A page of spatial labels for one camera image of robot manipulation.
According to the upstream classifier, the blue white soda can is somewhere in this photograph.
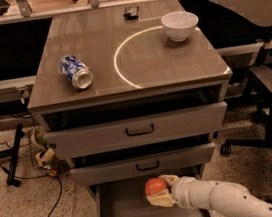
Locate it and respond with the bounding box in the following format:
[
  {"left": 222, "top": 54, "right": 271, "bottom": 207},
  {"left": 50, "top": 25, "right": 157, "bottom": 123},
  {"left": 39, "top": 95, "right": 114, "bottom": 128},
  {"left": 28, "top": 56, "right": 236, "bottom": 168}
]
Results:
[{"left": 59, "top": 55, "right": 94, "bottom": 90}]

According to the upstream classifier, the top grey drawer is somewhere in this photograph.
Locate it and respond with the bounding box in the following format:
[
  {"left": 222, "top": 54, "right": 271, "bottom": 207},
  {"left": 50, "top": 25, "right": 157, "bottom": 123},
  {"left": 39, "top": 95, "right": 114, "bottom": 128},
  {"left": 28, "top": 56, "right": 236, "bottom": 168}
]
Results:
[{"left": 46, "top": 101, "right": 227, "bottom": 159}]

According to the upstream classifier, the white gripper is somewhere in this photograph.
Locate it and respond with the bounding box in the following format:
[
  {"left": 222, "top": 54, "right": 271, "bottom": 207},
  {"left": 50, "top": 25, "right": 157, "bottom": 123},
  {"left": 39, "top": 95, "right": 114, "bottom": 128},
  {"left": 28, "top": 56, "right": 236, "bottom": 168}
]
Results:
[{"left": 146, "top": 174, "right": 196, "bottom": 209}]

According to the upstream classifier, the wire basket with items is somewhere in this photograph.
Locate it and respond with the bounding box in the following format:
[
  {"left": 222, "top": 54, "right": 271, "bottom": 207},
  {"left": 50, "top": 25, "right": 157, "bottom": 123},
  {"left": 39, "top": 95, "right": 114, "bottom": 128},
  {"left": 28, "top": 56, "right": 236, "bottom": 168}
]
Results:
[{"left": 30, "top": 126, "right": 59, "bottom": 178}]

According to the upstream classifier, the middle grey drawer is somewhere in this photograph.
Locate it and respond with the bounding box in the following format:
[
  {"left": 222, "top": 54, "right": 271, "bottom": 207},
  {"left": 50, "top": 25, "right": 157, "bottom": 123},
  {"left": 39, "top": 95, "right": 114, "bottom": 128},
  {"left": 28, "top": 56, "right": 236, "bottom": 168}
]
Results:
[{"left": 70, "top": 142, "right": 215, "bottom": 186}]

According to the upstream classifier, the grey side shelf rail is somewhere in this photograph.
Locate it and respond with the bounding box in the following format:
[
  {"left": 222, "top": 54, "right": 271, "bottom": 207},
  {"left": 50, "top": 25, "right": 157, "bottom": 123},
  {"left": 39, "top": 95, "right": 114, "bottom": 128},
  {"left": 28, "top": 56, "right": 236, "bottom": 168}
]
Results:
[{"left": 0, "top": 76, "right": 35, "bottom": 103}]

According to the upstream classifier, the black stand leg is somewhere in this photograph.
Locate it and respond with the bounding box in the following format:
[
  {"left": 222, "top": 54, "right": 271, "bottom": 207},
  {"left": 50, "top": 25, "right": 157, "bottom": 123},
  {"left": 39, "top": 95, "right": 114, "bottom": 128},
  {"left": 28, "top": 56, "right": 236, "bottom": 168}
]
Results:
[{"left": 0, "top": 124, "right": 24, "bottom": 187}]

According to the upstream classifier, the bottom grey drawer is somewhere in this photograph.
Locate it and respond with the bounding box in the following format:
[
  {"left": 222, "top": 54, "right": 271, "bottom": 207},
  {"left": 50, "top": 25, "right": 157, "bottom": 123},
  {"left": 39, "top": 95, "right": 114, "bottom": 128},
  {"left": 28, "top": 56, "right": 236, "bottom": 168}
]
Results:
[{"left": 92, "top": 175, "right": 214, "bottom": 217}]

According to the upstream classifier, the white ceramic bowl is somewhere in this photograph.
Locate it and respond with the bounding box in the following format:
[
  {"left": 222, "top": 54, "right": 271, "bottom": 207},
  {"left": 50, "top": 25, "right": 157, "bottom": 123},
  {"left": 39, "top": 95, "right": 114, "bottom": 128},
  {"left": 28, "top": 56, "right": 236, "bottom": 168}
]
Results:
[{"left": 161, "top": 11, "right": 198, "bottom": 42}]

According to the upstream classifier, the red apple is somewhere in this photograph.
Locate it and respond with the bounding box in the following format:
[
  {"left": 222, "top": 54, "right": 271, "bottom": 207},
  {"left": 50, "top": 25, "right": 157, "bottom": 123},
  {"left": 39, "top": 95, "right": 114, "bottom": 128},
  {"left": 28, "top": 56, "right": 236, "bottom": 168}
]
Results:
[{"left": 145, "top": 178, "right": 167, "bottom": 196}]

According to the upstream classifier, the black floor cable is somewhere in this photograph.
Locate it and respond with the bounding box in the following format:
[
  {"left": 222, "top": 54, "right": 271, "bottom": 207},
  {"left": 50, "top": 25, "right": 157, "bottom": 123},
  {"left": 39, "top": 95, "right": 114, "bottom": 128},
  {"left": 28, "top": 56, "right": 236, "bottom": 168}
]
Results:
[{"left": 0, "top": 123, "right": 68, "bottom": 217}]

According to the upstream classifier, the grey drawer cabinet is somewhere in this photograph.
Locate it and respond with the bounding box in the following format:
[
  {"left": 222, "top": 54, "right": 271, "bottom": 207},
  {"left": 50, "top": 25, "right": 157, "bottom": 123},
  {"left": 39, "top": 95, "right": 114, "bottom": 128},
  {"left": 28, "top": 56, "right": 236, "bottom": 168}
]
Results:
[{"left": 15, "top": 0, "right": 254, "bottom": 217}]

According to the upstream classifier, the grey drawer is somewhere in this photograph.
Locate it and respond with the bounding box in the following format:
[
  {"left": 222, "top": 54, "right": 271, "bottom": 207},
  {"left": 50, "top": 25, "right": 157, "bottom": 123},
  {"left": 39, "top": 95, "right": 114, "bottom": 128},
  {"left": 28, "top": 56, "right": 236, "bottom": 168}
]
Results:
[
  {"left": 46, "top": 101, "right": 227, "bottom": 159},
  {"left": 92, "top": 175, "right": 214, "bottom": 217},
  {"left": 70, "top": 142, "right": 215, "bottom": 186}
]

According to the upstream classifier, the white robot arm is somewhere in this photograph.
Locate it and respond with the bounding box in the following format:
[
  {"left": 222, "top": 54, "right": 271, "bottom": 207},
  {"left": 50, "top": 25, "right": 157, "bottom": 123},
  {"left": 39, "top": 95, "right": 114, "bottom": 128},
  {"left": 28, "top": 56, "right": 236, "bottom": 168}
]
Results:
[{"left": 144, "top": 174, "right": 272, "bottom": 217}]

